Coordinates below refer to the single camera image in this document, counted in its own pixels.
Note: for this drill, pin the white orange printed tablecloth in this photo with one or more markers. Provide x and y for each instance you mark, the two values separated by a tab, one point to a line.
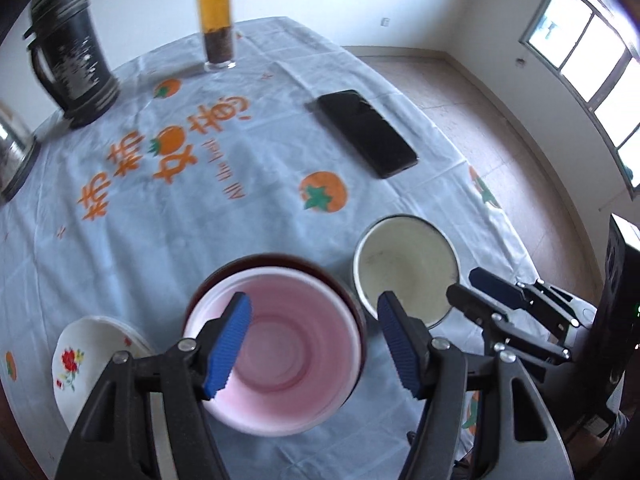
150	220

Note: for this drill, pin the stainless steel kettle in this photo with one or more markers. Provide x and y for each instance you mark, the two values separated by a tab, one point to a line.
12	150

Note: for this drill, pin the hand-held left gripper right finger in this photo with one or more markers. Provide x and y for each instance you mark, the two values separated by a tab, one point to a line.
400	345

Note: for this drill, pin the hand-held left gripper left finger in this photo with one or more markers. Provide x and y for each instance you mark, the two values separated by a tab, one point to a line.
230	345

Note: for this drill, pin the black smartphone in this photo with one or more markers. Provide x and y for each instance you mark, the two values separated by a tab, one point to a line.
365	130

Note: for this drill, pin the dark red bowl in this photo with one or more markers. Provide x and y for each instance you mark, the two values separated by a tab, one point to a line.
270	261

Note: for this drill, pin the window with grey frame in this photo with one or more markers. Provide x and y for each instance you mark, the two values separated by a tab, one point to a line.
575	40

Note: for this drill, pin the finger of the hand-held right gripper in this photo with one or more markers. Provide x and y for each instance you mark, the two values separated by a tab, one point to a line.
492	285
470	302

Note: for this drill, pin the glass tea bottle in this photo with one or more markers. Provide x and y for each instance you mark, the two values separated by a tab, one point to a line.
215	35

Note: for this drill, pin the white enamel bowl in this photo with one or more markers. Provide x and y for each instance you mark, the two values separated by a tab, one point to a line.
405	260

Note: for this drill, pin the white floral bowl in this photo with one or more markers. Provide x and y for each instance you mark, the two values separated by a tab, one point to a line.
85	350

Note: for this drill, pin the black thermos jug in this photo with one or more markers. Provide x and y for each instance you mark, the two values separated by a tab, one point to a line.
75	60

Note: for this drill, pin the pink plastic bowl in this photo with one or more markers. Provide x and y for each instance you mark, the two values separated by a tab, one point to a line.
300	350

